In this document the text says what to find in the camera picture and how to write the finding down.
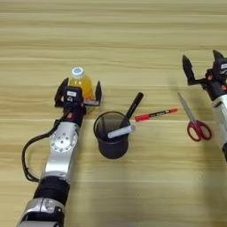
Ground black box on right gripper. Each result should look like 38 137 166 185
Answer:
213 59 227 82

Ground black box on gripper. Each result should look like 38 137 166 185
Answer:
213 59 227 82
63 86 84 105

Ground red handled scissors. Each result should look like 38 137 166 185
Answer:
176 92 213 143

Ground orange juice bottle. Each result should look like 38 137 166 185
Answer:
69 67 96 114

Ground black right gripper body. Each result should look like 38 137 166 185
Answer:
193 77 227 101

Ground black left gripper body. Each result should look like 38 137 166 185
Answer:
60 99 100 128

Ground red marker pen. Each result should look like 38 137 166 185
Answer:
134 107 179 123

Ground black mesh pen holder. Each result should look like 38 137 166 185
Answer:
93 111 131 160

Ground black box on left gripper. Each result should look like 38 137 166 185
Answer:
63 86 84 105

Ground black marker pen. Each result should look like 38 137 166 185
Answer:
119 92 145 128

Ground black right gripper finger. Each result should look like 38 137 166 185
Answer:
182 54 197 87
212 50 225 61

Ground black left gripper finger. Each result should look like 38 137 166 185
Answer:
54 77 69 108
94 80 103 101

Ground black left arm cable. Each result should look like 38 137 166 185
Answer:
21 110 70 183

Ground white marker with black cap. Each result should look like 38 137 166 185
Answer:
106 124 137 139

